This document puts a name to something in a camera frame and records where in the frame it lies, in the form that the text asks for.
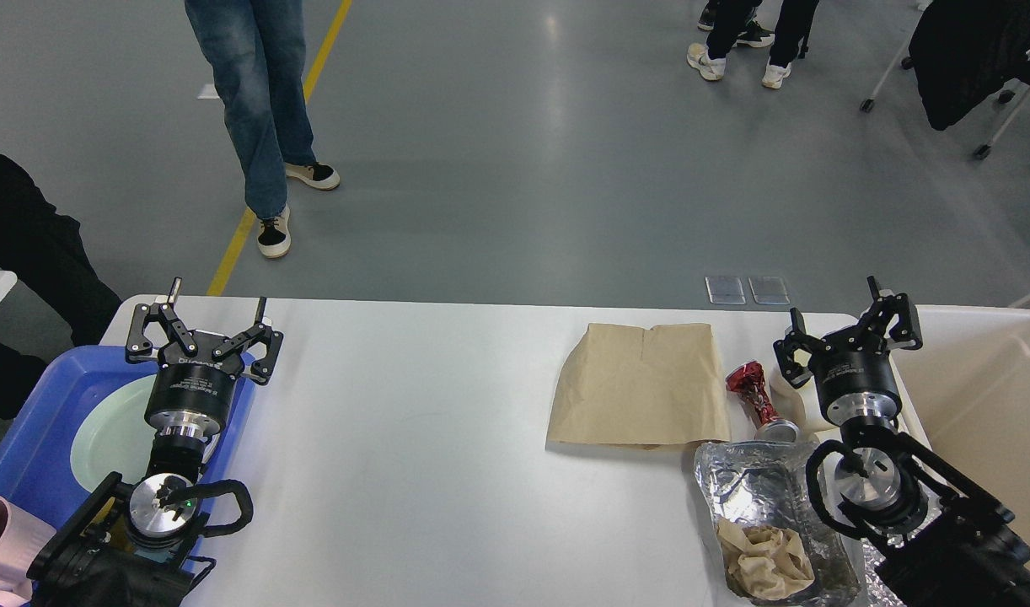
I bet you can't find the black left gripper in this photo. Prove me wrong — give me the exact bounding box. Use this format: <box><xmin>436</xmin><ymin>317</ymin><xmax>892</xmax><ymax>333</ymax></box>
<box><xmin>126</xmin><ymin>277</ymin><xmax>284</xmax><ymax>439</ymax></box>

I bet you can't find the white plastic bin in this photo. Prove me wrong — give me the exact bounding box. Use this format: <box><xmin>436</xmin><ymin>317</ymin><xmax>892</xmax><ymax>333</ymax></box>
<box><xmin>893</xmin><ymin>306</ymin><xmax>1030</xmax><ymax>545</ymax></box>

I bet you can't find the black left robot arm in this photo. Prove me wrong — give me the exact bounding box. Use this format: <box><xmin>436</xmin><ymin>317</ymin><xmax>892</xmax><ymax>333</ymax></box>
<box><xmin>27</xmin><ymin>279</ymin><xmax>283</xmax><ymax>606</ymax></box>

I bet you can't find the green plate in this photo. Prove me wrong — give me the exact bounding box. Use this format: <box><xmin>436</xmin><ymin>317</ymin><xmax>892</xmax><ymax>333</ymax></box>
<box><xmin>69</xmin><ymin>373</ymin><xmax>224</xmax><ymax>493</ymax></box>

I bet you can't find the aluminium foil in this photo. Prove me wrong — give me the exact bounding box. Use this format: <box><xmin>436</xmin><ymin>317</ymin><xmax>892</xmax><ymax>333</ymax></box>
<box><xmin>693</xmin><ymin>441</ymin><xmax>861</xmax><ymax>606</ymax></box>

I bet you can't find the red snack wrapper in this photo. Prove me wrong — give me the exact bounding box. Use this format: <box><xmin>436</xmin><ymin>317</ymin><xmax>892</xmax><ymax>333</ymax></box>
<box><xmin>726</xmin><ymin>360</ymin><xmax>800</xmax><ymax>444</ymax></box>

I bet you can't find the white paper cup lying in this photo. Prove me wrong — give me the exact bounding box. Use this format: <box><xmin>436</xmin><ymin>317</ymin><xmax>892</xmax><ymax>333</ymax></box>
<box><xmin>768</xmin><ymin>363</ymin><xmax>836</xmax><ymax>437</ymax></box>

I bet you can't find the brown paper bag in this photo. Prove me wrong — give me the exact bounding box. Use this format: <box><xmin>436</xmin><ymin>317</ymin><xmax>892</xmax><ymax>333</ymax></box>
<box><xmin>547</xmin><ymin>323</ymin><xmax>732</xmax><ymax>450</ymax></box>

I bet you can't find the left floor plate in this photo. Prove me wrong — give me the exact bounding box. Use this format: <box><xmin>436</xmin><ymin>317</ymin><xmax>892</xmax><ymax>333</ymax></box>
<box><xmin>705</xmin><ymin>276</ymin><xmax>747</xmax><ymax>306</ymax></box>

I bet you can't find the blue plastic tray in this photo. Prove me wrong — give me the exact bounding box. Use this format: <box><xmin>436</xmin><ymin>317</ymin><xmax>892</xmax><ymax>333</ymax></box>
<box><xmin>0</xmin><ymin>346</ymin><xmax>233</xmax><ymax>533</ymax></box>

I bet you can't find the right floor plate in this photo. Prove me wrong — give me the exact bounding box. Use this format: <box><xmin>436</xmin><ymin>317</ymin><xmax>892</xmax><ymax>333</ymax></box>
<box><xmin>748</xmin><ymin>276</ymin><xmax>790</xmax><ymax>306</ymax></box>

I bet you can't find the brown napkin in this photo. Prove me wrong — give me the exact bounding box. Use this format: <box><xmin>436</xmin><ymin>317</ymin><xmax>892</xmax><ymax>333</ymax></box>
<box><xmin>716</xmin><ymin>518</ymin><xmax>815</xmax><ymax>602</ymax></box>

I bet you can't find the chair with black jacket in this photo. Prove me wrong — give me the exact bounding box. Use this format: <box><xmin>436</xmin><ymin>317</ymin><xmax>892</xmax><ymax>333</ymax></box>
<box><xmin>861</xmin><ymin>1</ymin><xmax>1030</xmax><ymax>131</ymax></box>

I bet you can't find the person in blue jeans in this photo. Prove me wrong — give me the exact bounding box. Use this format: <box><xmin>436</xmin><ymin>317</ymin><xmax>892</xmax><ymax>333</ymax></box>
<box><xmin>184</xmin><ymin>1</ymin><xmax>341</xmax><ymax>259</ymax></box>

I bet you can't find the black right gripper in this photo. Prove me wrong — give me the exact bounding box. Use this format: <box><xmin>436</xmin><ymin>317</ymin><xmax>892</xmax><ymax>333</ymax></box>
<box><xmin>773</xmin><ymin>276</ymin><xmax>923</xmax><ymax>426</ymax></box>

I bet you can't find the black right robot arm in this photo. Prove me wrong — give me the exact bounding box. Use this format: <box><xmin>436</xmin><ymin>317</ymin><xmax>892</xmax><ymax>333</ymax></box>
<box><xmin>773</xmin><ymin>277</ymin><xmax>1030</xmax><ymax>606</ymax></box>

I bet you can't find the person in black trousers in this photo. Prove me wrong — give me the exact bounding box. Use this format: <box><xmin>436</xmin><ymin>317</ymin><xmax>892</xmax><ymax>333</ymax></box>
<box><xmin>687</xmin><ymin>1</ymin><xmax>818</xmax><ymax>91</ymax></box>

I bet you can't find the person with dark sneakers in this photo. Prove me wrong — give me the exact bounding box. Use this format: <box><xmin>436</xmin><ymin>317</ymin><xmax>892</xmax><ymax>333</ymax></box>
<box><xmin>696</xmin><ymin>1</ymin><xmax>775</xmax><ymax>47</ymax></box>

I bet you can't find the pink ribbed mug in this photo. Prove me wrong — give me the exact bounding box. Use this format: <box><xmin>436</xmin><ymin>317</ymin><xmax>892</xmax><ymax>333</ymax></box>
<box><xmin>0</xmin><ymin>496</ymin><xmax>56</xmax><ymax>606</ymax></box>

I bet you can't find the floor plate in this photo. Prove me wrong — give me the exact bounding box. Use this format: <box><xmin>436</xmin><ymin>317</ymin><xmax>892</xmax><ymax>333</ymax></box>
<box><xmin>705</xmin><ymin>276</ymin><xmax>747</xmax><ymax>306</ymax></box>
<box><xmin>748</xmin><ymin>276</ymin><xmax>790</xmax><ymax>306</ymax></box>

